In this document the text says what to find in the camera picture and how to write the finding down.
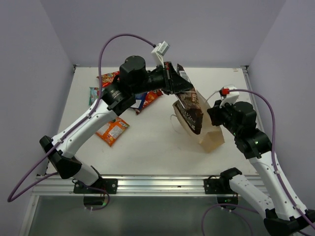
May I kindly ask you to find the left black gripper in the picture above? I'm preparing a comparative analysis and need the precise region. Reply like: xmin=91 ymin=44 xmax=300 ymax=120
xmin=131 ymin=61 xmax=193 ymax=95

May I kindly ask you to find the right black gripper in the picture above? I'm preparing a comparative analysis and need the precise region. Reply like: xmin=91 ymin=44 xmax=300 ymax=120
xmin=208 ymin=98 xmax=241 ymax=136

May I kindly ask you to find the brown paper bag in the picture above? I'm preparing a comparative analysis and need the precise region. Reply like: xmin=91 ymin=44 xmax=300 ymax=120
xmin=172 ymin=91 xmax=225 ymax=153

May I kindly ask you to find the brown chip bag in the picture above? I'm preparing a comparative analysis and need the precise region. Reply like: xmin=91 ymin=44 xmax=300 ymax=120
xmin=173 ymin=63 xmax=205 ymax=135

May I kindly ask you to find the red Doritos chip bag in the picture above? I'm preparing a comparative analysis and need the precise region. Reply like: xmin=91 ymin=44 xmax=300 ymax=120
xmin=135 ymin=89 xmax=163 ymax=115

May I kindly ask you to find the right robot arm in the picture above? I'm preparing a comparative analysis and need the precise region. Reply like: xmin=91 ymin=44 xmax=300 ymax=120
xmin=207 ymin=100 xmax=315 ymax=236

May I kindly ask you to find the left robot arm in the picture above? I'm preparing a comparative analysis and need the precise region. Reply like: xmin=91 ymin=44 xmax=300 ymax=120
xmin=40 ymin=56 xmax=193 ymax=193

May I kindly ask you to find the blue snack bag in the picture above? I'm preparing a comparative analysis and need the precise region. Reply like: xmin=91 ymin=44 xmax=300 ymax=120
xmin=130 ymin=92 xmax=147 ymax=110

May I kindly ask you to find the teal Fox's candy bag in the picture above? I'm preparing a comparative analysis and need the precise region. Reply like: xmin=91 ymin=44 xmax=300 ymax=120
xmin=89 ymin=87 xmax=100 ymax=106

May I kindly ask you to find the small red snack packet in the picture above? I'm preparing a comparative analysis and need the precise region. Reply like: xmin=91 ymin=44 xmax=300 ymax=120
xmin=101 ymin=71 xmax=120 ymax=88

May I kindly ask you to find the orange snack packet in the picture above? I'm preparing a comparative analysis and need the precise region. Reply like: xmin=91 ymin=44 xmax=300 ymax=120
xmin=96 ymin=118 xmax=129 ymax=147

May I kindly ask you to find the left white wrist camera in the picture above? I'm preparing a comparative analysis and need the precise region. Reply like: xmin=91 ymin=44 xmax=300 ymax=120
xmin=151 ymin=41 xmax=169 ymax=67

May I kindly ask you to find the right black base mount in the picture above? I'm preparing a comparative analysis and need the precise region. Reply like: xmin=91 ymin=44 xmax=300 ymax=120
xmin=203 ymin=176 xmax=239 ymax=205

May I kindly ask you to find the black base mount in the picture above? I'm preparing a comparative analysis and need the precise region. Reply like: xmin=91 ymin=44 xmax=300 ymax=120
xmin=203 ymin=176 xmax=239 ymax=205
xmin=72 ymin=177 xmax=118 ymax=211

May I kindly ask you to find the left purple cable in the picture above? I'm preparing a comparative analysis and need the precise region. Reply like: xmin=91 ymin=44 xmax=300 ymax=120
xmin=7 ymin=33 xmax=156 ymax=203

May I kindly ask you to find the purple cable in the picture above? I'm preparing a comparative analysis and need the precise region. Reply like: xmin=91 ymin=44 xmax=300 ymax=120
xmin=7 ymin=33 xmax=156 ymax=203
xmin=201 ymin=88 xmax=315 ymax=236

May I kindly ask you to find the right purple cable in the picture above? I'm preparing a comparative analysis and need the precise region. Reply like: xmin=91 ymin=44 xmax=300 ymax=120
xmin=201 ymin=88 xmax=315 ymax=236

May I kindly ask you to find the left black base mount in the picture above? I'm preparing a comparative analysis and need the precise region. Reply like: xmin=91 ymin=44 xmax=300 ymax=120
xmin=72 ymin=177 xmax=118 ymax=211

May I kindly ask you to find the aluminium front rail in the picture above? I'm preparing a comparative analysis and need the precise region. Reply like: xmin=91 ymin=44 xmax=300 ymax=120
xmin=31 ymin=174 xmax=288 ymax=196

